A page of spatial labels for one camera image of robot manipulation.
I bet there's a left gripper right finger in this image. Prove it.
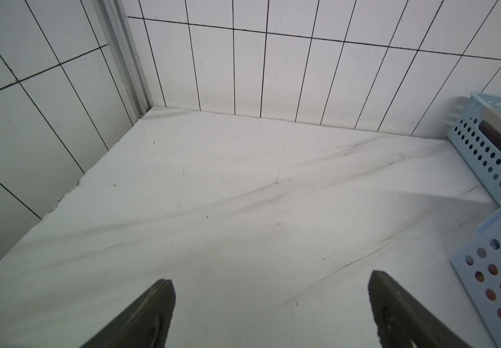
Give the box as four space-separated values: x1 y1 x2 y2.
368 271 469 347

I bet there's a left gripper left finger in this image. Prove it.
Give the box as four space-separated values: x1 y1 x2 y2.
83 279 176 348

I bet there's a small teal basket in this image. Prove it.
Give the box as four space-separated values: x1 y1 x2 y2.
447 92 501 202

